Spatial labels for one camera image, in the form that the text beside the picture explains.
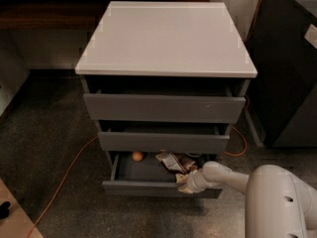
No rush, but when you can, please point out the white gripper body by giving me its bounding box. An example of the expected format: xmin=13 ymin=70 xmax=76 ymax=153
xmin=186 ymin=170 xmax=211 ymax=193

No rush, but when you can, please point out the orange fruit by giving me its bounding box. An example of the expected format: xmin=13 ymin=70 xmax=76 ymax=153
xmin=132 ymin=152 xmax=144 ymax=162

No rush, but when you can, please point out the grey bottom drawer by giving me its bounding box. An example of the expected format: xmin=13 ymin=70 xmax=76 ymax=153
xmin=102 ymin=152 xmax=222 ymax=198

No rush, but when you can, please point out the grey drawer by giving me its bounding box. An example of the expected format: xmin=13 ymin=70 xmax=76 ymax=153
xmin=102 ymin=152 xmax=222 ymax=198
xmin=98 ymin=124 xmax=230 ymax=154
xmin=82 ymin=86 xmax=247 ymax=125

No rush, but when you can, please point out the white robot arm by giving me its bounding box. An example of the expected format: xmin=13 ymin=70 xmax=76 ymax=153
xmin=176 ymin=162 xmax=317 ymax=238

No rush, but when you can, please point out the grey middle drawer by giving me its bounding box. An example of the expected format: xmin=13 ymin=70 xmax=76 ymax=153
xmin=98 ymin=124 xmax=230 ymax=154

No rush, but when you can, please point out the grey drawer cabinet white top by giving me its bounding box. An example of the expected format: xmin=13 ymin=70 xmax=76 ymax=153
xmin=74 ymin=1 xmax=259 ymax=183

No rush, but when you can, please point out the grey top drawer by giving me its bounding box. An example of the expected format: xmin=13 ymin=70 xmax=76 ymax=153
xmin=82 ymin=86 xmax=247 ymax=125

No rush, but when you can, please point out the brown snack packet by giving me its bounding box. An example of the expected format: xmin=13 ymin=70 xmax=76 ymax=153
xmin=173 ymin=154 xmax=198 ymax=174

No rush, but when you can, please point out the beige snack packet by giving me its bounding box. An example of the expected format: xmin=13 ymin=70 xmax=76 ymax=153
xmin=156 ymin=153 xmax=178 ymax=172

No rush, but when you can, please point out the white bowl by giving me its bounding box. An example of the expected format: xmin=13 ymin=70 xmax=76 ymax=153
xmin=186 ymin=153 xmax=202 ymax=158

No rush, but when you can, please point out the light wooden board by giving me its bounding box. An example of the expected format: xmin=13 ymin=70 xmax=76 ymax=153
xmin=0 ymin=179 xmax=44 ymax=238

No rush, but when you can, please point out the black knob object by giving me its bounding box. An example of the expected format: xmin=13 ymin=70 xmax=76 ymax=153
xmin=0 ymin=201 xmax=11 ymax=219

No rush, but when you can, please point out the dark wooden shelf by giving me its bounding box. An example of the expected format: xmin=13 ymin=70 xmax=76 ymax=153
xmin=0 ymin=0 xmax=209 ymax=30

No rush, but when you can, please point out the orange power cable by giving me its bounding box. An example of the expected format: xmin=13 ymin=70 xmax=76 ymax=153
xmin=27 ymin=0 xmax=276 ymax=238

